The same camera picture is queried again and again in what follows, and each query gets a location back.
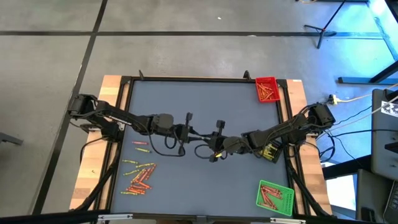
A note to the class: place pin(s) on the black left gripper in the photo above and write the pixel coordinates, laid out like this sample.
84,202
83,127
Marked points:
183,130

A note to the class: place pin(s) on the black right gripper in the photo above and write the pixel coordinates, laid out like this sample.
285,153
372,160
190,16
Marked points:
219,141

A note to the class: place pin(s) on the pink crayon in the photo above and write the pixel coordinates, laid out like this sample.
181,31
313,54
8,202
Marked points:
140,142
275,193

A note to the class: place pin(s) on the yellow green crayon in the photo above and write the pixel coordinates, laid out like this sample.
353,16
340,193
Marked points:
129,193
130,161
268,149
132,172
145,165

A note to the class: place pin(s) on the red crayon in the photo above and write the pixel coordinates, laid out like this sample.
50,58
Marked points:
271,188
268,205
263,197
150,171

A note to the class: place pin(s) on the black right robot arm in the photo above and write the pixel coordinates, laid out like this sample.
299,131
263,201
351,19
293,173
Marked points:
280,130

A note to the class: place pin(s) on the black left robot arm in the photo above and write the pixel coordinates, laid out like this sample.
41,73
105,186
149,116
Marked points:
124,116

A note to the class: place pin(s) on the yellow label tag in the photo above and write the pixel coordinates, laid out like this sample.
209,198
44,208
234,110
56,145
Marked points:
218,154

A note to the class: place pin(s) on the grey table mat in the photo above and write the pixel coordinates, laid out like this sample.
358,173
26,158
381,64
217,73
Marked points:
192,99

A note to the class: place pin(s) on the black plastic basket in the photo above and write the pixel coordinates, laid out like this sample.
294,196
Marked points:
278,155

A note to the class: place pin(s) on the red plastic basket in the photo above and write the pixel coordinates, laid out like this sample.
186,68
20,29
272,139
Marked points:
257,79

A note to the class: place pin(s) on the green plastic basket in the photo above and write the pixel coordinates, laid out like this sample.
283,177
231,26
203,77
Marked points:
287,202

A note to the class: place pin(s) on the yellow power plug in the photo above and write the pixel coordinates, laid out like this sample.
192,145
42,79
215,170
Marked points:
334,99

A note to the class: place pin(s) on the black floor stand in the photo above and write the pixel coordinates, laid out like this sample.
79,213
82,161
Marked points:
329,21

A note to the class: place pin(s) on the grey box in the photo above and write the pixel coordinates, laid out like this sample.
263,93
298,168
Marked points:
373,193

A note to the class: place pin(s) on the grey cabinet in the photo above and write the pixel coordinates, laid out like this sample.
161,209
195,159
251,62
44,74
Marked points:
382,149

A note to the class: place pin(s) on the grey floor object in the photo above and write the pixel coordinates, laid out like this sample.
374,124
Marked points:
9,138

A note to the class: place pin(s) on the printed marker tag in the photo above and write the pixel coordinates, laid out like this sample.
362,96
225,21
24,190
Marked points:
391,109

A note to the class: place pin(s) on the black aluminium table frame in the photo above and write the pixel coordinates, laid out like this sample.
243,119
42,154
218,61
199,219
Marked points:
202,78

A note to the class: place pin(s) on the black frame clamp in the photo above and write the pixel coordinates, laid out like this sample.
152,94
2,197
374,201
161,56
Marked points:
246,74
141,74

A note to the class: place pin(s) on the black desk frame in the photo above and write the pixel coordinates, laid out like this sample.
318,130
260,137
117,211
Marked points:
367,80

